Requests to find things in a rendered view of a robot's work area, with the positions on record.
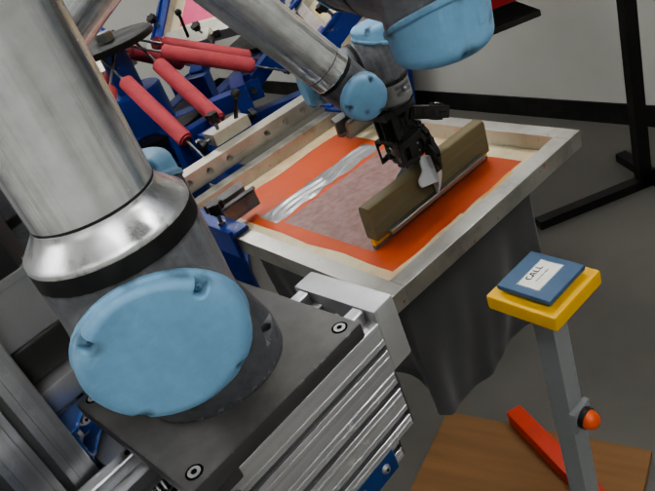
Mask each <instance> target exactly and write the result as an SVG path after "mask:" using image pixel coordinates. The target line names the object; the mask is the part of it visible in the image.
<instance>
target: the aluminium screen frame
mask: <svg viewBox="0 0 655 491"><path fill-rule="evenodd" d="M338 114H339V113H337V112H328V111H326V112H324V113H323V114H321V115H320V116H318V117H317V118H315V119H314V120H312V121H311V122H309V123H308V124H306V125H305V126H303V127H302V128H300V129H299V130H297V131H296V132H294V133H292V134H291V135H289V136H288V137H286V138H285V139H283V140H282V141H280V142H279V143H277V144H276V145H274V146H273V147H271V148H270V149H268V150H267V151H265V152H264V153H262V154H261V155H259V156H258V157H256V158H255V159H253V160H252V161H250V162H249V163H247V164H246V165H244V166H243V167H241V168H240V169H238V170H236V171H235V172H233V173H232V174H230V175H229V176H227V177H226V178H224V179H223V180H221V181H220V182H218V183H217V184H215V185H214V186H213V187H212V188H210V189H209V190H207V191H206V192H204V193H203V194H201V195H200V196H198V197H197V198H195V201H196V203H197V205H198V207H199V208H203V206H204V205H205V204H206V203H207V201H211V200H212V199H214V198H215V197H217V196H218V195H220V194H221V193H223V192H224V191H226V190H227V189H229V188H230V187H232V186H233V185H235V184H236V183H238V182H240V183H241V184H242V185H243V186H244V188H245V187H246V186H248V185H249V184H251V183H252V182H254V181H255V180H257V179H258V178H259V177H260V176H261V175H263V174H264V173H266V172H267V171H269V170H271V169H272V168H274V167H275V166H277V165H278V164H279V163H281V162H282V161H284V160H285V159H287V158H288V157H290V156H291V155H292V154H294V153H295V152H297V151H298V150H300V149H301V148H303V147H304V146H306V145H307V144H308V143H310V142H311V141H313V140H314V139H316V138H317V137H319V136H320V135H322V134H323V133H324V132H326V131H328V130H329V129H331V128H332V127H334V124H333V123H332V122H331V121H330V120H331V119H332V118H333V117H335V116H336V115H338ZM414 120H420V121H421V124H424V125H425V127H426V128H427V129H428V130H429V132H430V134H431V136H436V137H443V138H450V137H451V136H452V135H454V134H455V133H456V132H458V131H459V130H460V129H462V128H463V127H464V126H466V125H467V124H468V123H469V122H471V121H472V119H462V118H452V117H449V118H443V119H442V120H438V121H434V120H429V119H414ZM483 123H484V127H485V132H486V138H487V143H488V144H496V145H503V146H511V147H518V148H525V149H533V150H538V151H537V152H536V153H535V154H534V155H533V156H532V157H530V158H529V159H528V160H527V161H526V162H525V163H523V164H522V165H521V166H520V167H519V168H518V169H517V170H515V171H514V172H513V173H512V174H511V175H510V176H508V177H507V178H506V179H505V180H504V181H503V182H502V183H500V184H499V185H498V186H497V187H496V188H495V189H494V190H492V191H491V192H490V193H489V194H488V195H487V196H486V197H484V198H483V199H482V200H481V201H480V202H479V203H478V204H476V205H475V206H474V207H473V208H472V209H471V210H469V211H468V212H467V213H466V214H465V215H464V216H462V217H461V218H460V219H459V220H458V221H457V222H456V223H454V224H453V225H452V226H451V227H450V228H449V229H448V230H446V231H445V232H444V233H443V234H442V235H441V236H440V237H438V238H437V239H436V240H435V241H434V242H433V243H432V244H430V245H429V246H428V247H427V248H426V249H425V250H423V251H422V252H421V253H420V254H419V255H418V256H417V257H415V258H414V259H413V260H412V261H411V262H410V263H409V264H407V265H406V266H405V267H404V268H403V269H402V270H401V271H400V272H399V273H398V274H397V275H396V276H395V277H393V278H392V279H391V280H390V281H388V280H385V279H382V278H380V277H377V276H374V275H372V274H370V273H367V272H364V271H362V270H359V269H356V268H353V267H351V266H348V265H345V264H343V263H340V262H337V261H334V260H332V259H329V258H326V257H323V256H321V255H319V254H316V253H314V252H311V251H308V250H305V249H303V248H300V247H297V246H295V245H290V244H287V243H285V242H282V241H279V240H277V239H274V238H271V237H268V236H266V235H263V234H260V233H258V232H255V231H253V230H250V229H247V230H246V231H245V232H243V233H242V234H241V235H239V236H238V237H236V238H235V239H236V241H237V243H238V245H239V247H240V249H241V251H243V252H245V253H247V254H250V255H252V256H255V257H257V258H259V259H262V260H264V261H266V262H269V263H271V264H274V265H276V266H278V267H281V268H283V269H286V270H288V271H290V272H293V273H295V274H296V275H299V276H301V277H304V278H305V277H306V276H307V275H308V274H309V273H311V272H314V273H318V274H321V275H325V276H328V277H331V278H335V279H338V280H342V281H344V282H348V283H353V284H357V285H360V286H364V287H367V288H371V289H374V290H377V291H381V292H384V293H388V294H390V295H391V296H392V298H393V301H394V303H395V306H396V309H397V312H398V313H399V312H400V311H401V310H403V309H404V308H405V307H406V306H407V305H408V304H409V303H410V302H411V301H412V300H413V299H415V298H416V297H417V296H418V295H419V294H420V293H421V292H422V291H423V290H424V289H426V288H427V287H428V286H429V285H430V284H431V283H432V282H433V281H434V280H435V279H437V278H438V277H439V276H440V275H441V274H442V273H443V272H444V271H445V270H446V269H448V268H449V267H450V266H451V265H452V264H453V263H454V262H455V261H456V260H457V259H458V258H460V257H461V256H462V255H463V254H464V253H465V252H466V251H467V250H468V249H469V248H471V247H472V246H473V245H474V244H475V243H476V242H477V241H478V240H479V239H480V238H482V237H483V236H484V235H485V234H486V233H487V232H488V231H489V230H490V229H491V228H493V227H494V226H495V225H496V224H497V223H498V222H499V221H500V220H501V219H502V218H503V217H505V216H506V215H507V214H508V213H509V212H510V211H511V210H512V209H513V208H515V207H516V206H517V205H518V204H519V203H520V202H521V201H522V200H523V199H524V198H525V197H527V196H528V195H529V194H530V193H531V192H532V191H533V190H534V189H535V188H536V187H538V186H539V185H540V184H541V183H542V182H543V181H544V180H545V179H546V178H547V177H548V176H550V175H551V174H552V173H553V172H554V171H555V170H556V169H557V168H558V167H560V166H561V165H562V164H563V163H564V162H565V161H566V160H567V159H568V158H569V157H570V156H572V155H573V154H574V153H575V152H576V151H577V150H578V149H579V148H580V147H581V146H582V141H581V134H580V131H579V130H570V129H560V128H550V127H540V126H530V125H521V124H511V123H501V122H491V121H483Z"/></svg>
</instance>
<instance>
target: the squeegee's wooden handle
mask: <svg viewBox="0 0 655 491"><path fill-rule="evenodd" d="M438 147H439V149H440V152H441V155H442V164H443V168H442V174H443V175H442V185H443V184H444V183H445V182H446V181H448V180H449V179H450V178H451V177H453V176H454V175H455V174H456V173H457V172H459V171H460V170H461V169H463V168H464V167H465V166H466V165H468V164H469V163H470V162H471V161H473V160H474V159H475V158H476V157H477V156H479V154H486V153H487V152H488V151H489V148H488V143H487V138H486V132H485V127H484V123H483V121H482V120H477V119H473V120H472V121H471V122H469V123H468V124H467V125H466V126H464V127H463V128H462V129H460V130H459V131H458V132H456V133H455V134H454V135H452V136H451V137H450V138H448V139H447V140H446V141H444V142H443V143H442V144H441V145H439V146H438ZM421 171H422V170H421V167H420V165H419V161H418V162H417V163H416V164H415V165H413V166H412V167H411V168H409V169H408V170H406V171H405V172H404V173H403V174H401V175H400V176H399V177H397V178H396V179H395V180H394V181H392V182H391V183H390V184H388V185H387V186H386V187H384V188H383V189H382V190H381V191H379V192H378V193H377V194H375V195H374V196H373V197H371V198H370V199H369V200H368V201H366V202H365V203H364V204H362V205H361V206H360V207H359V213H360V216H361V219H362V221H363V224H364V227H365V230H366V235H367V237H368V238H370V239H372V240H375V241H380V240H381V239H382V238H383V237H385V236H386V235H387V234H388V231H387V229H388V228H390V227H391V226H392V225H393V224H394V223H396V222H397V221H398V220H399V219H401V218H402V217H403V216H404V215H406V214H407V213H408V212H409V211H410V210H412V209H413V208H414V207H416V206H417V205H418V204H419V203H421V202H422V201H423V200H424V199H425V198H427V197H428V196H429V195H430V194H432V193H433V192H434V191H435V188H434V186H433V184H431V185H429V186H426V187H424V188H421V187H420V186H419V184H418V179H419V176H420V174H421Z"/></svg>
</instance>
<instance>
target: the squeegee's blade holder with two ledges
mask: <svg viewBox="0 0 655 491"><path fill-rule="evenodd" d="M483 160H485V155H484V154H479V156H477V157H476V158H475V159H474V160H473V161H471V162H470V163H469V164H468V165H466V166H465V167H464V168H463V169H461V170H460V171H459V172H457V173H456V174H455V175H454V176H453V177H451V178H450V179H449V180H448V181H446V182H445V183H444V184H443V185H442V186H441V190H440V192H439V193H436V190H435V191H434V192H433V193H432V194H430V195H429V196H428V197H427V198H425V199H424V200H423V201H422V202H421V203H419V204H418V205H417V206H416V207H414V208H413V209H412V210H410V211H409V212H408V213H407V214H406V215H404V216H403V217H402V218H401V219H399V220H398V221H397V222H396V223H394V224H393V225H392V226H391V227H390V228H388V229H387V231H388V234H391V235H394V234H395V233H396V232H398V231H399V230H400V229H401V228H402V227H404V226H405V225H406V224H407V223H408V222H409V221H410V220H411V219H412V218H414V217H415V216H416V215H417V214H418V213H420V212H421V211H422V210H423V209H425V208H426V207H427V206H428V205H430V204H431V203H432V202H433V201H435V200H436V199H437V198H438V197H439V196H441V195H442V194H443V193H444V192H445V191H447V190H448V189H449V188H450V187H452V186H453V185H454V184H455V183H456V182H458V181H459V180H460V179H461V178H463V177H464V176H465V175H466V174H467V173H469V172H470V171H471V170H472V169H474V168H475V167H476V166H477V165H479V164H480V163H481V162H482V161H483Z"/></svg>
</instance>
